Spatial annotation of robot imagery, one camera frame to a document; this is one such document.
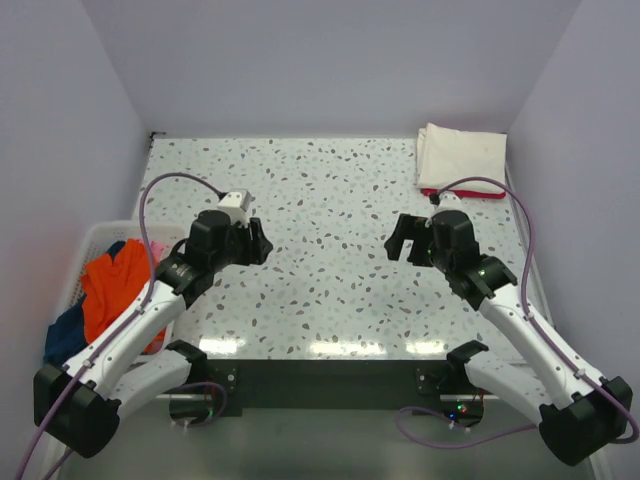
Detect orange t-shirt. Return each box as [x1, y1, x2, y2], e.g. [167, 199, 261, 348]
[81, 239, 150, 343]

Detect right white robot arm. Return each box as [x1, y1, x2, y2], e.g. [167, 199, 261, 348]
[384, 210, 633, 466]

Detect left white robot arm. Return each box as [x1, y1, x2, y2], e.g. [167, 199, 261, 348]
[33, 210, 273, 458]

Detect light pink t-shirt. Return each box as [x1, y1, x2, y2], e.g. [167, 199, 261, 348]
[149, 241, 171, 263]

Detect folded pink t-shirt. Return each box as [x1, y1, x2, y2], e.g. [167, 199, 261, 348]
[420, 187, 506, 201]

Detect folded cream t-shirt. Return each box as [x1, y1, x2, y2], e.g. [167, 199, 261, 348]
[416, 123, 507, 191]

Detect white plastic laundry basket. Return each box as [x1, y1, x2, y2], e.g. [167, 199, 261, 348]
[45, 220, 187, 364]

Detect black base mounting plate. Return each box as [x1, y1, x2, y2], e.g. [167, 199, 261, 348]
[154, 357, 501, 432]

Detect navy blue t-shirt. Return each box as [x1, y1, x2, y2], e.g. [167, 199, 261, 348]
[43, 244, 113, 366]

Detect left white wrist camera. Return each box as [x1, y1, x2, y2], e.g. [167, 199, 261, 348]
[217, 189, 254, 227]

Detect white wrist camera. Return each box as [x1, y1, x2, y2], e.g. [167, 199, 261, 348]
[429, 191, 464, 216]
[217, 189, 254, 227]

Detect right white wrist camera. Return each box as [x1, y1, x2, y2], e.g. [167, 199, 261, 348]
[429, 191, 464, 216]

